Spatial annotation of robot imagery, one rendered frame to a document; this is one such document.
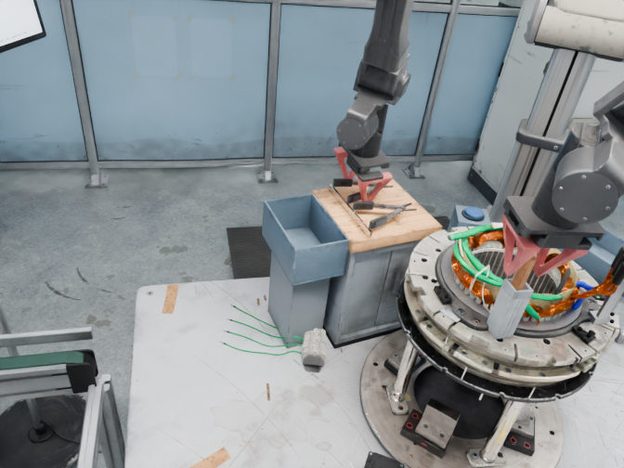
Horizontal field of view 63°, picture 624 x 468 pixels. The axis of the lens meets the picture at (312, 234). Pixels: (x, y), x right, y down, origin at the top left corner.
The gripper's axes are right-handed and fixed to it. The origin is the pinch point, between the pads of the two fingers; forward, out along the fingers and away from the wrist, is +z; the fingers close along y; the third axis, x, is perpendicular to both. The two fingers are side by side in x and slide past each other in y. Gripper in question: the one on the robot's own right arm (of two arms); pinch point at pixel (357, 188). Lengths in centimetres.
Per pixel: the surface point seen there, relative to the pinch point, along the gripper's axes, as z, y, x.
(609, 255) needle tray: 6, 28, 45
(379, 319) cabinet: 25.0, 14.8, 1.9
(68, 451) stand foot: 106, -25, -75
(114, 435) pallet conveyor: 55, 4, -56
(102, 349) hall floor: 111, -67, -61
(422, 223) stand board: 1.5, 12.1, 8.3
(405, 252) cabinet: 7.0, 13.5, 4.9
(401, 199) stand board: 2.2, 3.2, 9.1
